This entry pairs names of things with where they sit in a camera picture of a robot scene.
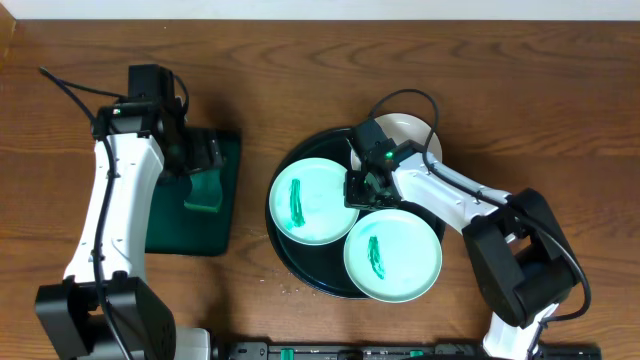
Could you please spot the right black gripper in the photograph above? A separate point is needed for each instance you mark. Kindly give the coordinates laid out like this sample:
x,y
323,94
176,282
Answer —
x,y
352,197

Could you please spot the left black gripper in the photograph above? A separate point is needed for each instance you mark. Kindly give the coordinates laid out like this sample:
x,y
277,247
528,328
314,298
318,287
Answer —
x,y
201,160

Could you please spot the green sponge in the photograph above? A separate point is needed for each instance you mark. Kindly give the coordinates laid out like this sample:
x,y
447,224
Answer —
x,y
206,193

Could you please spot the white plate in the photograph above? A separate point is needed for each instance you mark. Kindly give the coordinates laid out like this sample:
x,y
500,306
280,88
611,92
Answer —
x,y
402,127

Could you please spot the mint green plate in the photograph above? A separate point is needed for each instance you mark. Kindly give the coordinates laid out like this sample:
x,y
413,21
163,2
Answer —
x,y
392,256
307,203

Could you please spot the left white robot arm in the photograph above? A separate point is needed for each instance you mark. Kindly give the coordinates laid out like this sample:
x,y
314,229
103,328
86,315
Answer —
x,y
155,178

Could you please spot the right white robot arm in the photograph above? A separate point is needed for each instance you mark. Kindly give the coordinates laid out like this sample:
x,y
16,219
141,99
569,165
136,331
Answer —
x,y
523,264

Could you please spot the dark green rectangular tray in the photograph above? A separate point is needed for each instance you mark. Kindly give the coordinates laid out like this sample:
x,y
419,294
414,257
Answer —
x,y
192,215

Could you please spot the round black tray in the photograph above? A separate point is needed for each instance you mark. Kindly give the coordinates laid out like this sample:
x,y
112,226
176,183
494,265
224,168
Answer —
x,y
322,267

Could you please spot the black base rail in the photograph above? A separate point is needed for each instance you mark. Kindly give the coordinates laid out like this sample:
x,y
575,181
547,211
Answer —
x,y
465,350

